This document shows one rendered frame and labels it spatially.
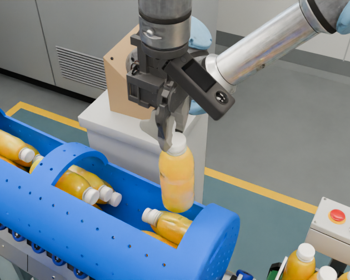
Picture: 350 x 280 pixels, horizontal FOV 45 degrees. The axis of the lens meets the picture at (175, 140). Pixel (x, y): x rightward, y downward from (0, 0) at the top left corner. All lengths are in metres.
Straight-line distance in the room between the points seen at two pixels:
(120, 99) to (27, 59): 2.19
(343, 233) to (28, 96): 2.77
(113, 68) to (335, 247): 0.75
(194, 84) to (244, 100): 2.65
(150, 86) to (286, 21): 0.41
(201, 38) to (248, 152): 1.80
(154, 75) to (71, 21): 2.24
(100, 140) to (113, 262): 0.50
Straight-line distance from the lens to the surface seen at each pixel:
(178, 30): 0.60
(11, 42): 3.42
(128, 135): 1.22
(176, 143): 0.75
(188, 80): 0.63
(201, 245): 0.87
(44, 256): 1.26
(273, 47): 0.98
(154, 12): 0.58
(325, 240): 1.15
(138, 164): 1.31
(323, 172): 2.84
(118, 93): 1.25
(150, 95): 0.68
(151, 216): 1.06
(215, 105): 0.63
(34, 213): 1.05
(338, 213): 1.14
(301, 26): 0.96
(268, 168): 2.77
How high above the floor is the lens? 1.96
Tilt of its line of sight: 43 degrees down
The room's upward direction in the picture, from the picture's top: straight up
